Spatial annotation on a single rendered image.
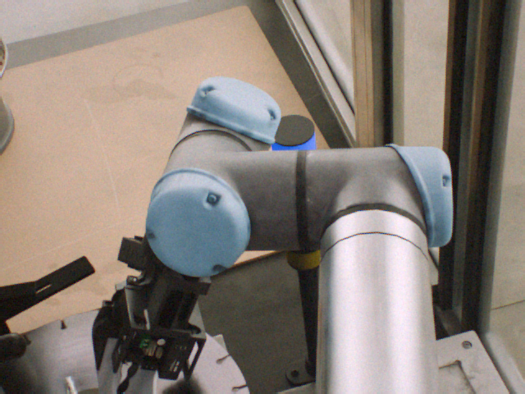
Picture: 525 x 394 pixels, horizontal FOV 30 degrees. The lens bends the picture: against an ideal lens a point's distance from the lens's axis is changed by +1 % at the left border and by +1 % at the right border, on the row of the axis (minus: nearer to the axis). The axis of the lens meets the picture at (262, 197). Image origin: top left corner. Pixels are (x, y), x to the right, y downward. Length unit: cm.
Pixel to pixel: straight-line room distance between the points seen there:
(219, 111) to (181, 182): 11
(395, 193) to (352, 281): 9
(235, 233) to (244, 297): 68
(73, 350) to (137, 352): 22
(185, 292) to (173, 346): 6
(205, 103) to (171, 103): 88
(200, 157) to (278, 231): 8
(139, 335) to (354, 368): 35
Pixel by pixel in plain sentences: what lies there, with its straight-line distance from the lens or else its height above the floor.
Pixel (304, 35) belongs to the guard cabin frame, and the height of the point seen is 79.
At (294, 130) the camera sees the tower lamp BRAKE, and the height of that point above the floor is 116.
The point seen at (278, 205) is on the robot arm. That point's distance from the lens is 70.
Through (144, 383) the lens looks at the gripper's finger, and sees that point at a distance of 97.
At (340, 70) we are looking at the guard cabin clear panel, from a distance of 156.
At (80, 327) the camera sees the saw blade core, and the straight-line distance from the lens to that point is 112.
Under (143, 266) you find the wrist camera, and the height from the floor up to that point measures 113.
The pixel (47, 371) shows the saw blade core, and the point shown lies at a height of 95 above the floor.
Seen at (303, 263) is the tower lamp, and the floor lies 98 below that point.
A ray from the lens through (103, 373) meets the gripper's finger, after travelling 97.
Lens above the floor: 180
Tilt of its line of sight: 45 degrees down
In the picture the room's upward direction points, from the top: 8 degrees counter-clockwise
